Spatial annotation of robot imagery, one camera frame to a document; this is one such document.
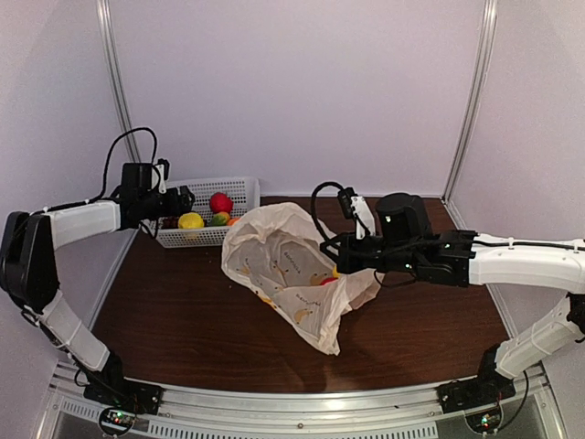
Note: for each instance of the aluminium front rail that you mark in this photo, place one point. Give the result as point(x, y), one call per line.
point(407, 412)

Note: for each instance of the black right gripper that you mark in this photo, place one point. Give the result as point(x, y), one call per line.
point(345, 262)

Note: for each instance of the circuit board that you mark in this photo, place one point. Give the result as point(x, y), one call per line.
point(114, 421)
point(485, 422)

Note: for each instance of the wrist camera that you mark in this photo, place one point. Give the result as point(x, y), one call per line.
point(355, 208)
point(161, 174)

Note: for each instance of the left circuit board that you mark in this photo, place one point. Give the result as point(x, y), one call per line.
point(114, 421)

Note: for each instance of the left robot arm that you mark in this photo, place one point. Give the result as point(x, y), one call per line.
point(32, 240)

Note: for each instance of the green yellow mango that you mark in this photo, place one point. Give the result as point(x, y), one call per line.
point(219, 219)

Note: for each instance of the banana print plastic bag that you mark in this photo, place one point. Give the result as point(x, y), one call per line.
point(274, 251)

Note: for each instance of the red apple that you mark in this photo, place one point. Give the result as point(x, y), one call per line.
point(221, 202)

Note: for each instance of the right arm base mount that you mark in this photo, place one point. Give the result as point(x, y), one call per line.
point(463, 395)

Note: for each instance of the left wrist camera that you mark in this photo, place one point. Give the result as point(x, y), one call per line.
point(161, 174)

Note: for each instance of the aluminium corner post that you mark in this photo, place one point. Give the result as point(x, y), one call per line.
point(482, 63)
point(105, 24)

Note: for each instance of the left aluminium corner post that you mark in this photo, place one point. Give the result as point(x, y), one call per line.
point(105, 24)

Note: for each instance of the right circuit board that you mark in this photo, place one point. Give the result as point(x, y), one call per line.
point(485, 422)

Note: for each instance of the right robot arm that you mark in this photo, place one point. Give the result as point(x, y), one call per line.
point(396, 236)

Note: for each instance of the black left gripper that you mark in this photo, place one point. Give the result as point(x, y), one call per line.
point(185, 205)

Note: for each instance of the right aluminium corner post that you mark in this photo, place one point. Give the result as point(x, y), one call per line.
point(482, 63)

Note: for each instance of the dark red grape bunch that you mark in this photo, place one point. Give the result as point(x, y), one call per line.
point(170, 223)

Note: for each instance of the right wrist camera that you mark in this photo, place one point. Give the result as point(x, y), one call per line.
point(355, 208)

